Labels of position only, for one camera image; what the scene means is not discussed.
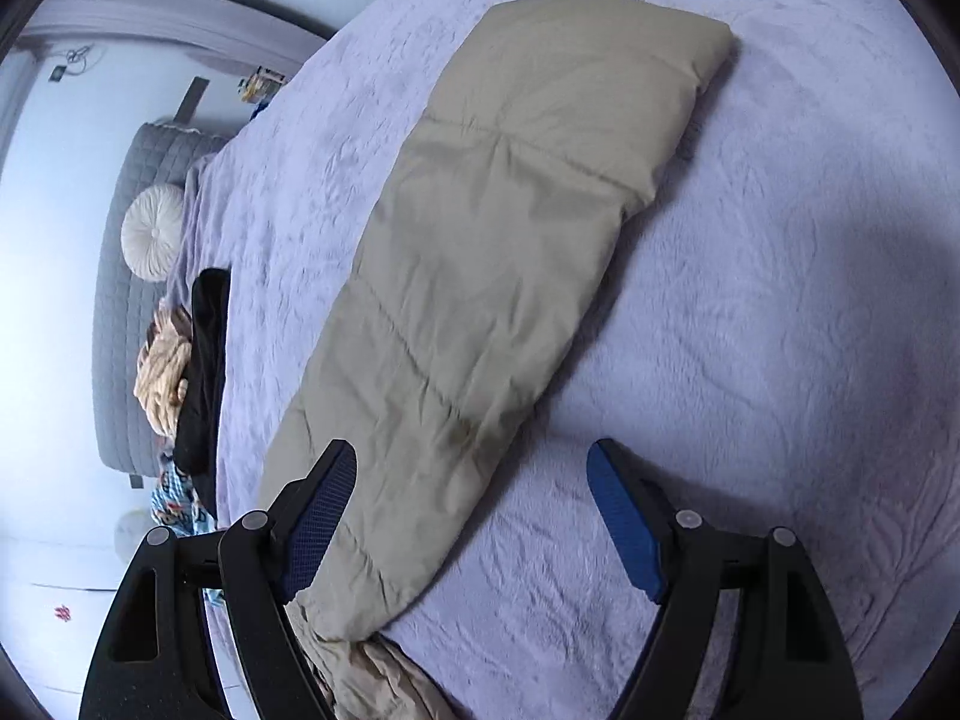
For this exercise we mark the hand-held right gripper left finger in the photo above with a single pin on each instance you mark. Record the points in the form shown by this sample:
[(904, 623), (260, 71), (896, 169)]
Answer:
[(326, 510)]

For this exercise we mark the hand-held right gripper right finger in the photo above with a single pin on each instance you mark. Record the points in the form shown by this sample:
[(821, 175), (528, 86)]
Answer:
[(626, 517)]

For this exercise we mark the beige puffer jacket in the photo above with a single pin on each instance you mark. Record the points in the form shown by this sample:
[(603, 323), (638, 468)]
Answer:
[(480, 255)]

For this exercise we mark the blue cartoon print pajamas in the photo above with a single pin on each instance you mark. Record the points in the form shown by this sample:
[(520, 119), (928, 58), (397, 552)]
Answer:
[(176, 499)]

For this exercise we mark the black folded garment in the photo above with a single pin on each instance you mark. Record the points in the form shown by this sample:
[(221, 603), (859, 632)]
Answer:
[(204, 360)]

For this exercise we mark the beige striped knit garment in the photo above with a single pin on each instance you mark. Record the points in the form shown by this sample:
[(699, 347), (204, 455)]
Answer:
[(161, 375)]

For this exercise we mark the purple plush blanket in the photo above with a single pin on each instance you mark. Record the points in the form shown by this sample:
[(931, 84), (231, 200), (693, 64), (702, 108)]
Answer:
[(750, 315)]

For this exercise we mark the grey quilted headboard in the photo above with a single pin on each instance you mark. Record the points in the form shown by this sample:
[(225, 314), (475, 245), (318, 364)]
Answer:
[(120, 330)]

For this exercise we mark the round white pleated cushion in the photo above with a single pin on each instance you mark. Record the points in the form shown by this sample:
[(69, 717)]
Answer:
[(152, 229)]

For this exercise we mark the colourful bedside clutter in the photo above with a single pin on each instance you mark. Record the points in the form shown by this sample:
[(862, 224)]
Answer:
[(261, 84)]

